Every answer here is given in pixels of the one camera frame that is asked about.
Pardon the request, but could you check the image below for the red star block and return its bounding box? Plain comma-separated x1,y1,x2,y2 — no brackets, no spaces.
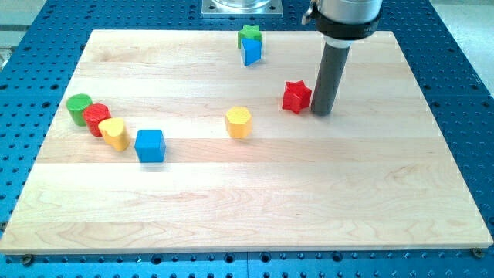
282,80,312,114

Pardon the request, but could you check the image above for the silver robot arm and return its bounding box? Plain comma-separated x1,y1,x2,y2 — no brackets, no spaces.
301,0,383,49

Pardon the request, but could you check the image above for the green star block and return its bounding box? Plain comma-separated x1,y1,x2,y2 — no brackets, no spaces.
237,25,262,49

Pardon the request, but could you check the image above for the wooden board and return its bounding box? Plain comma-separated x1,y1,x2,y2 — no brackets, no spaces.
1,30,492,254

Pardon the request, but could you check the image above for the left board clamp screw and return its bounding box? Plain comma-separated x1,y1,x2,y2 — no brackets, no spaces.
20,254,34,266

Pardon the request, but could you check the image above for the board clamp screw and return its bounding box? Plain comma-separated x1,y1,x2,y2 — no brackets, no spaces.
471,248,485,259
20,254,34,266

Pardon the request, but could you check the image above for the right board clamp screw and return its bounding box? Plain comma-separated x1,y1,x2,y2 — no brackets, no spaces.
471,248,485,259

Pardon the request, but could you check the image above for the yellow hexagon block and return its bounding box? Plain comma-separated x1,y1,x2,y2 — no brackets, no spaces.
225,107,252,138

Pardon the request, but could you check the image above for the blue triangle block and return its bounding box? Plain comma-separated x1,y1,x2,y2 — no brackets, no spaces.
241,39,262,66

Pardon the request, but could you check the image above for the blue cube block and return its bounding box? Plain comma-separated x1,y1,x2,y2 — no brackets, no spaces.
134,130,166,163

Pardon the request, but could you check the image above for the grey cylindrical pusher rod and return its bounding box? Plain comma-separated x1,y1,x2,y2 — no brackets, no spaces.
310,44,350,117

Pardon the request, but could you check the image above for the yellow heart block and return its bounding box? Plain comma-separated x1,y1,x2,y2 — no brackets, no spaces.
98,117,130,151

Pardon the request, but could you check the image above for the red cylinder block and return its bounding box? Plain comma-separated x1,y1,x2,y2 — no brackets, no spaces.
83,103,111,137

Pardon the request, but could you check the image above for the green cylinder block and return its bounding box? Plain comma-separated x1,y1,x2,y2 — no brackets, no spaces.
66,93,93,127

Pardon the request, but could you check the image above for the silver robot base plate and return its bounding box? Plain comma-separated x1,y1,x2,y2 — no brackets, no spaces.
201,0,283,18

